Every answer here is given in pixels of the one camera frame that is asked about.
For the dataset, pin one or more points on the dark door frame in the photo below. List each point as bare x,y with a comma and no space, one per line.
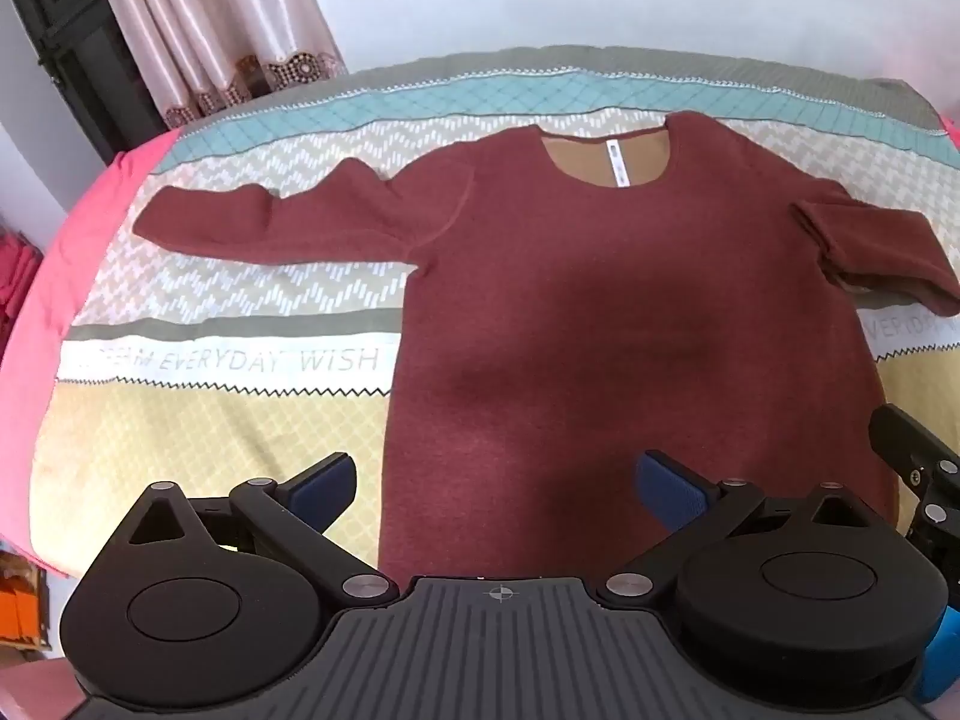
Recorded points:
71,45

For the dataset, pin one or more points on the pink satin curtain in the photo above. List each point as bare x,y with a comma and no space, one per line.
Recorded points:
195,22

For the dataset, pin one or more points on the pink bed sheet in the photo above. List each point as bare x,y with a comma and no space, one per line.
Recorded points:
82,247

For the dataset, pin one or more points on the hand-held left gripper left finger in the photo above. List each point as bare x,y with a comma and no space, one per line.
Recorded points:
330,481

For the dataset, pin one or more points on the red folded clothes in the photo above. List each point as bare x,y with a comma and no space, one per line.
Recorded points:
15,285

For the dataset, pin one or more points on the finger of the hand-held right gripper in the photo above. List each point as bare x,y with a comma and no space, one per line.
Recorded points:
904,446

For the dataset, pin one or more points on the orange box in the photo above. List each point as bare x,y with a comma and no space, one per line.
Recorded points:
19,600

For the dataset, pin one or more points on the maroon long-sleeve sweater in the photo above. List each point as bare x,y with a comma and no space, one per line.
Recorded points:
622,315

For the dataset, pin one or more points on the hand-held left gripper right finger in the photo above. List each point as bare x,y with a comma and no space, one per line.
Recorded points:
666,493

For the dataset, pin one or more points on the pink cloth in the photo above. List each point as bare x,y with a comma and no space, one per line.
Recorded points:
37,690

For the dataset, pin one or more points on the patterned quilted blanket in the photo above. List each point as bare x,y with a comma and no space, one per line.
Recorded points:
225,360

